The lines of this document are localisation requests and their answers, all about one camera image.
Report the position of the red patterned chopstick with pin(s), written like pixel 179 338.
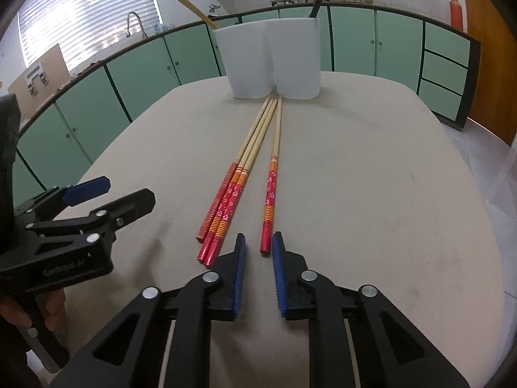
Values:
pixel 268 216
pixel 216 223
pixel 227 208
pixel 203 230

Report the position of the chrome faucet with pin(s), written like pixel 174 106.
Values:
pixel 134 26

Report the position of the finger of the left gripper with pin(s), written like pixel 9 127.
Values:
pixel 107 218
pixel 54 200

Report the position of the orange thermos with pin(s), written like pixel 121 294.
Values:
pixel 456 15

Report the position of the person left hand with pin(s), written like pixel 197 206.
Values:
pixel 52 309

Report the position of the green lower cabinets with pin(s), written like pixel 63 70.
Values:
pixel 63 135

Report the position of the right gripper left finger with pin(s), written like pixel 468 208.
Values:
pixel 162 338

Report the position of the plain bamboo chopstick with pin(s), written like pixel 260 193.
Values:
pixel 189 5

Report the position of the cardboard box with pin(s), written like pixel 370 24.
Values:
pixel 40 82

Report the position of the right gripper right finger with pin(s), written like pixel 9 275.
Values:
pixel 357 338

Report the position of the wooden door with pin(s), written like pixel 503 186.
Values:
pixel 494 102

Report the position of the window blinds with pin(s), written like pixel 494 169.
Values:
pixel 81 28

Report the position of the white twin utensil holder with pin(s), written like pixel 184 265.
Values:
pixel 282 55

